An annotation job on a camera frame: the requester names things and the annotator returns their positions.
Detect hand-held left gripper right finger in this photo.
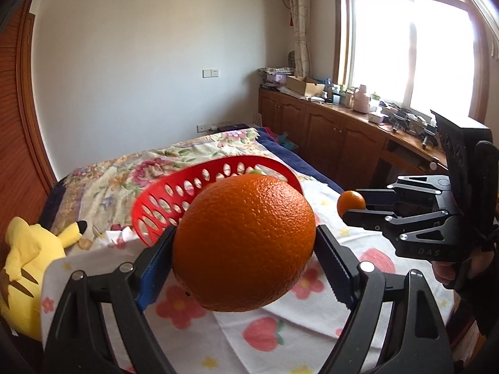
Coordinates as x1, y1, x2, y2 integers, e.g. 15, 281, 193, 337
315, 224, 455, 374

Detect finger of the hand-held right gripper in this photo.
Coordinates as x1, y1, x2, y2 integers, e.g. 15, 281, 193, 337
343, 208, 464, 260
361, 175, 453, 209

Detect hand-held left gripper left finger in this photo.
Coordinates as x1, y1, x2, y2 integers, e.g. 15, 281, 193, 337
43, 224, 178, 374

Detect small tangerine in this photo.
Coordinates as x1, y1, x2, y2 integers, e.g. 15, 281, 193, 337
337, 190, 367, 219

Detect large orange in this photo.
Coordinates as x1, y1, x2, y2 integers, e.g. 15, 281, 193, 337
172, 175, 316, 313

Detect red perforated plastic basket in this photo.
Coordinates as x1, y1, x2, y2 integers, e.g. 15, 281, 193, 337
132, 156, 305, 248

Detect person's right forearm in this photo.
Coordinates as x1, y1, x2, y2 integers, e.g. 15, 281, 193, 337
454, 265, 499, 338

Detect person's right hand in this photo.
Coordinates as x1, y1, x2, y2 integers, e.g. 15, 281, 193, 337
432, 249, 497, 291

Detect white flower print towel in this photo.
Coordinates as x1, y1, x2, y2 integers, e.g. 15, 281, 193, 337
41, 179, 461, 374

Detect long wooden cabinet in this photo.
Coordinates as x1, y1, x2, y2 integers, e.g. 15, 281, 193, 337
258, 88, 453, 199

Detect pale pink jug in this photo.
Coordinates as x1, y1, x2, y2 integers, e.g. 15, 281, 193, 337
351, 84, 380, 113

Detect floral quilted bedspread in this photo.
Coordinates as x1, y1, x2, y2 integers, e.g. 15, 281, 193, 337
51, 127, 324, 258

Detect teal plush toy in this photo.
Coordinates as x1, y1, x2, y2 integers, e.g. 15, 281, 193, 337
275, 132, 299, 151

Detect yellow plush toy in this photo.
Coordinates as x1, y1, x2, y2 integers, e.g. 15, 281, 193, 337
0, 216, 88, 341

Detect open cardboard box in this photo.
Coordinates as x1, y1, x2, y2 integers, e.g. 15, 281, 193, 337
286, 75, 326, 97

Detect wooden framed window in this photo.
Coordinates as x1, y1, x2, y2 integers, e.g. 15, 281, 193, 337
335, 0, 499, 125

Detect beige patterned curtain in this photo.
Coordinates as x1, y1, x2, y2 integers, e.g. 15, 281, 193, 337
286, 0, 312, 79

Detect wooden louvered wardrobe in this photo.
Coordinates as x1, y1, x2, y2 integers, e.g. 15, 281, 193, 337
0, 0, 59, 219

